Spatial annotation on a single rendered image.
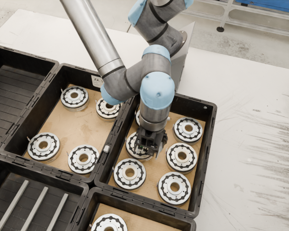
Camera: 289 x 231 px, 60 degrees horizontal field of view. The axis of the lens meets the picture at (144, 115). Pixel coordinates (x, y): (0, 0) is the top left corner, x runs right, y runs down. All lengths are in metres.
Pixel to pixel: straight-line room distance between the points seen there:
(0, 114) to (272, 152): 1.08
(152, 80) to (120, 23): 2.22
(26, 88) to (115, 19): 1.85
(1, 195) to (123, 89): 0.50
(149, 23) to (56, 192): 0.69
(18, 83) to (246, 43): 2.22
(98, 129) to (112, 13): 2.09
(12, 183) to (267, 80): 1.21
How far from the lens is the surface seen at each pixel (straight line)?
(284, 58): 2.81
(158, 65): 0.62
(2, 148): 0.85
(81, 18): 0.73
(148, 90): 0.54
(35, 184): 0.88
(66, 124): 0.95
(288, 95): 1.41
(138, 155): 0.83
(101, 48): 0.70
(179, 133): 0.89
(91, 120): 0.94
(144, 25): 1.04
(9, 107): 1.07
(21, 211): 0.87
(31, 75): 1.14
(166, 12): 1.01
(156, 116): 0.59
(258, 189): 1.08
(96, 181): 0.73
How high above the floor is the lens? 1.62
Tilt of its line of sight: 56 degrees down
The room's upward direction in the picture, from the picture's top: 6 degrees clockwise
